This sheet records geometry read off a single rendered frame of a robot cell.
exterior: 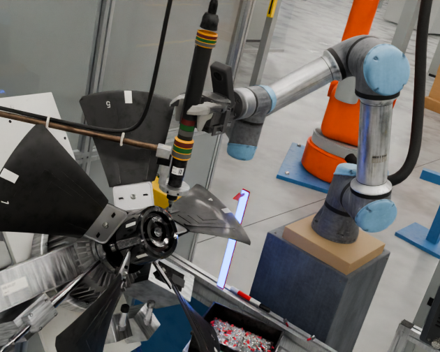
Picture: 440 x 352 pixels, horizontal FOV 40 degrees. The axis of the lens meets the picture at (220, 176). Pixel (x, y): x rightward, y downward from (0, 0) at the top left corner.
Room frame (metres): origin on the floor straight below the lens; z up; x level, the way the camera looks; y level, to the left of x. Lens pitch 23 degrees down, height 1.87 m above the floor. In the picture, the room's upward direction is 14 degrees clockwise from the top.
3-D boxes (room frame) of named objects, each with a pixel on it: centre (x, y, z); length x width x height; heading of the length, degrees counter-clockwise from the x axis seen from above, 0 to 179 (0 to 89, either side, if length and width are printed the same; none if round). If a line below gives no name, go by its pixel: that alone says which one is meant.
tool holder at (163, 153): (1.27, 0.11, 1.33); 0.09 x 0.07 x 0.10; 94
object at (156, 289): (1.33, 0.10, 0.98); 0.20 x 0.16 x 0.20; 59
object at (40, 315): (0.98, 0.28, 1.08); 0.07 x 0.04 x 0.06; 160
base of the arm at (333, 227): (1.77, -0.40, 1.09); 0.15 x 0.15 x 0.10
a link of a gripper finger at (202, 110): (1.26, 0.07, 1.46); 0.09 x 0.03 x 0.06; 159
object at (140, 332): (1.25, 0.11, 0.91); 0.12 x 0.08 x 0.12; 59
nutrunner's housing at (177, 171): (1.27, 0.10, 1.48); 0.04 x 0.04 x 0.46
